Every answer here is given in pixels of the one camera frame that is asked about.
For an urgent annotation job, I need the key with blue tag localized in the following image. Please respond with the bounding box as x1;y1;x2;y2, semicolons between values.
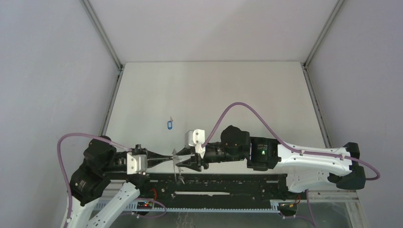
167;117;173;130

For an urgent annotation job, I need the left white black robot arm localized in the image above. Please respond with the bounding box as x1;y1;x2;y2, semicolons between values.
57;133;173;228

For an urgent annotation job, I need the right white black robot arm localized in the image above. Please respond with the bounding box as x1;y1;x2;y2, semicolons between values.
176;125;366;199

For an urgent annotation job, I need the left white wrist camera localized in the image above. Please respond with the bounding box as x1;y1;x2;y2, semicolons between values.
126;152;148;175

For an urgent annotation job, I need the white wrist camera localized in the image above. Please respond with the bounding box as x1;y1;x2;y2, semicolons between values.
185;129;206;158
126;152;148;175

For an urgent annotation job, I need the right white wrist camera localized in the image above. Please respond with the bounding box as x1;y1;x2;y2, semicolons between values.
185;129;206;158

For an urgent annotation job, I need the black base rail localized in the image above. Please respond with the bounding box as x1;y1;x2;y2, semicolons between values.
140;173;306;209

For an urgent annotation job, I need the grey cable duct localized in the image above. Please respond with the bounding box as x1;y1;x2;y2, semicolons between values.
123;201;279;213

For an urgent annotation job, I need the left aluminium frame post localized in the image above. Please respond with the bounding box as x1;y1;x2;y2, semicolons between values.
80;0;124;71

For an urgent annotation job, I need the aluminium frame post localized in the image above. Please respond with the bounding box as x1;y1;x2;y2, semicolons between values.
80;0;124;71
303;0;346;68

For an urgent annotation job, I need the right aluminium frame post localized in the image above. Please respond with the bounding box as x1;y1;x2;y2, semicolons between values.
303;0;346;68

